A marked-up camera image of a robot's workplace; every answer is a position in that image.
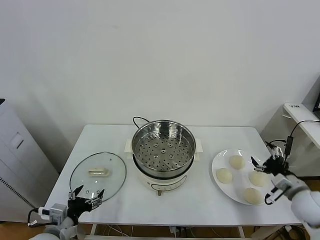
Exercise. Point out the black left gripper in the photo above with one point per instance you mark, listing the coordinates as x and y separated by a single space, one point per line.
80 205

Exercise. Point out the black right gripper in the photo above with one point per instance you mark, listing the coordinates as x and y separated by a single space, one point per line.
275 166

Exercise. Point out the glass pot lid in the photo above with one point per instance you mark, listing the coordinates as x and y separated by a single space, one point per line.
82 175

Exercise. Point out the white steamed baozi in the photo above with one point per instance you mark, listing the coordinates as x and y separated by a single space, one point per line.
224 175
253 195
237 162
257 179

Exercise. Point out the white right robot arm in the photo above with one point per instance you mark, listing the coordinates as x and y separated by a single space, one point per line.
305 200

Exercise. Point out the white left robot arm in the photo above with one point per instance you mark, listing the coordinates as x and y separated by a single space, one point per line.
62 231

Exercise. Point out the steel perforated steamer basket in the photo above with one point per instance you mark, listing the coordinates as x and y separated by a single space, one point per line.
185 140

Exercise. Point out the dark grey USB hub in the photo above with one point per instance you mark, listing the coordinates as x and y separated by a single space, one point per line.
289 146

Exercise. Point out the white round plate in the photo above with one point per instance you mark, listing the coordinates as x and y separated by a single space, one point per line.
225 160

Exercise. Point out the white floor cabinet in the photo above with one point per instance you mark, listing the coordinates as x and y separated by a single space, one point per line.
20 162

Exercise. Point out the black laptop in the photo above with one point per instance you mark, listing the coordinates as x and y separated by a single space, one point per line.
318 103

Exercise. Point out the white electric cooker base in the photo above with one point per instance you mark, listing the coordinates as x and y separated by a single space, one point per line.
162 183

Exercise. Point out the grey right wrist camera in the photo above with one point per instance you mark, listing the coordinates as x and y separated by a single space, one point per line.
282 184

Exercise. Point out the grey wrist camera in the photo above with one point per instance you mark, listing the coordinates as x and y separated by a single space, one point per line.
58 212
282 184

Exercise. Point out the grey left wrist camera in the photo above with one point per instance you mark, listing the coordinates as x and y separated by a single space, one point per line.
58 212

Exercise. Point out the white table leg frame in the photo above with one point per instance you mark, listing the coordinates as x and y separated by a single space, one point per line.
241 230

